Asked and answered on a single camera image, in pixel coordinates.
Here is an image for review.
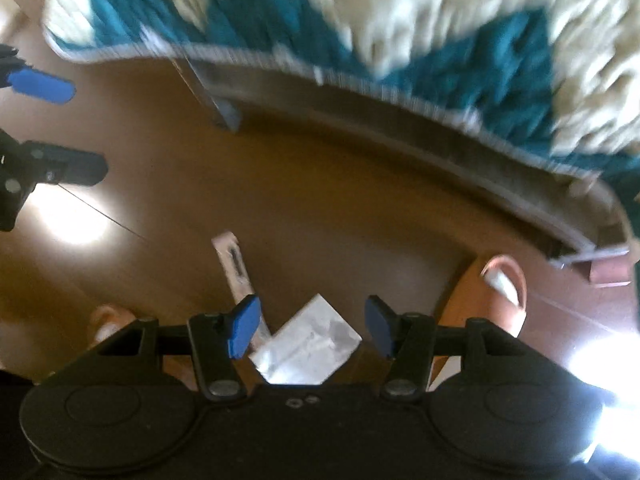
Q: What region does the white paper piece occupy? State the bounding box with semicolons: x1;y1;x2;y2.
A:
250;295;362;386

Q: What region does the beige paper strip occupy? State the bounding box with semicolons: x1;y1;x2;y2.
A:
212;232;271;351

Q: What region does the right foot in slipper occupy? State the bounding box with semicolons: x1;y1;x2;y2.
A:
429;252;528;386

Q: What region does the foot in slipper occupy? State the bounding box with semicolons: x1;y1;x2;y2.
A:
429;252;528;386
88;304;137;348

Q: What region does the left foot in slipper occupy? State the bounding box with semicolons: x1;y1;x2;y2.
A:
88;304;137;348

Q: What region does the teal and cream shaggy rug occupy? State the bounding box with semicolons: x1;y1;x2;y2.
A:
42;0;639;206

